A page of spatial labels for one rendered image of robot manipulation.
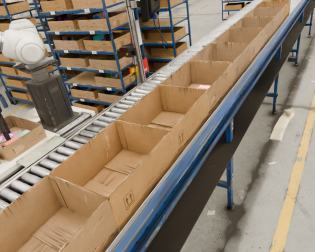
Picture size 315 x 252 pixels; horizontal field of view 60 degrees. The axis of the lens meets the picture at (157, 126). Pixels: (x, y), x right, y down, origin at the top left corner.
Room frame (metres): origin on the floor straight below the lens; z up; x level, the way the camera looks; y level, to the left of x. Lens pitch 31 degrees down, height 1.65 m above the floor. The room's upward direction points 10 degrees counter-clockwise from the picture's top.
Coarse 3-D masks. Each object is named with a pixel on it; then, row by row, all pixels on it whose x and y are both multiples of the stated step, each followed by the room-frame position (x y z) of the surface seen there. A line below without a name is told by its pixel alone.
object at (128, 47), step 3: (123, 45) 2.23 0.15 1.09; (126, 45) 2.21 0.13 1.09; (129, 45) 2.22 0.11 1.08; (132, 45) 2.24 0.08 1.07; (120, 48) 2.19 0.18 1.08; (123, 48) 2.17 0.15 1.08; (126, 48) 2.17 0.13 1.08; (129, 48) 2.20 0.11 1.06; (132, 48) 2.23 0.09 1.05; (120, 51) 2.18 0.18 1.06; (123, 51) 2.17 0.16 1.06; (126, 51) 2.17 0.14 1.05; (129, 51) 2.20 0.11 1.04; (126, 54) 2.21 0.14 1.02; (129, 54) 2.21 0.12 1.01
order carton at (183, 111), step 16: (144, 96) 1.29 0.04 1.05; (160, 96) 1.40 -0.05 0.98; (176, 96) 1.34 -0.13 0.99; (192, 96) 1.29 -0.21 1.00; (128, 112) 1.17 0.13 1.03; (144, 112) 1.27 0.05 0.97; (160, 112) 1.38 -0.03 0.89; (176, 112) 1.35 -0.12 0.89; (192, 112) 1.09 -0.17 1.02; (160, 128) 0.95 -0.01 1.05; (176, 128) 0.97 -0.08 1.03; (192, 128) 1.08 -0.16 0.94; (176, 144) 0.95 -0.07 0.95
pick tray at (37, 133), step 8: (8, 120) 1.79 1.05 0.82; (16, 120) 1.77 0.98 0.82; (24, 120) 1.70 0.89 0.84; (16, 128) 1.76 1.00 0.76; (24, 128) 1.73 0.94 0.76; (32, 128) 1.67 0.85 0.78; (40, 128) 1.57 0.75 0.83; (24, 136) 1.47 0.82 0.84; (32, 136) 1.51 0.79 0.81; (40, 136) 1.55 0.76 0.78; (0, 144) 1.57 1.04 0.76; (8, 144) 1.39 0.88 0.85; (16, 144) 1.42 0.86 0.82; (24, 144) 1.46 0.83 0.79; (32, 144) 1.49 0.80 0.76; (0, 152) 1.40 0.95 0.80; (8, 152) 1.38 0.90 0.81; (16, 152) 1.41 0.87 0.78; (8, 160) 1.37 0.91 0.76
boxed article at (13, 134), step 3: (12, 132) 1.69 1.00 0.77; (15, 132) 1.68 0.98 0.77; (18, 132) 1.67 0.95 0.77; (3, 135) 1.67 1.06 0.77; (9, 135) 1.65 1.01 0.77; (12, 135) 1.64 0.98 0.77; (15, 135) 1.63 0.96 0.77; (0, 138) 1.63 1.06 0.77; (3, 138) 1.62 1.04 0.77; (0, 141) 1.60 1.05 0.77
